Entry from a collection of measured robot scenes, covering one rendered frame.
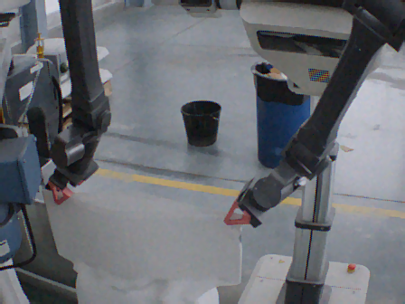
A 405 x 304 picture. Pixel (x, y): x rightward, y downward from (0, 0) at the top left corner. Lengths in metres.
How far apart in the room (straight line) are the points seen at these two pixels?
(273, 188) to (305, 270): 0.92
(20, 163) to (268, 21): 0.70
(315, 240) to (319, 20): 0.79
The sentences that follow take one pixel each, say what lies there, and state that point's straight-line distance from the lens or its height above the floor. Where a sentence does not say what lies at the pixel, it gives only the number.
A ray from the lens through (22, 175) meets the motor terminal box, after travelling 0.82.
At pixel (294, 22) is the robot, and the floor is 1.39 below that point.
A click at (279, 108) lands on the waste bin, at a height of 0.45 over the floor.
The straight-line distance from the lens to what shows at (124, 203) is 1.19.
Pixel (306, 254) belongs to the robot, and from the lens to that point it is 1.75.
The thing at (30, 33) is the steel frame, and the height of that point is 0.32.
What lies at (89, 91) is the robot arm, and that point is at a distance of 1.01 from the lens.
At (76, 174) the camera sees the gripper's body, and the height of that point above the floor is 1.10.
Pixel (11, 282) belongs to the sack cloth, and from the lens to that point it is 1.69.
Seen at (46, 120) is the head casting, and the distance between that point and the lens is 1.30.
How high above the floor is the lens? 1.64
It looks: 27 degrees down
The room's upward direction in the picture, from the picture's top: 3 degrees counter-clockwise
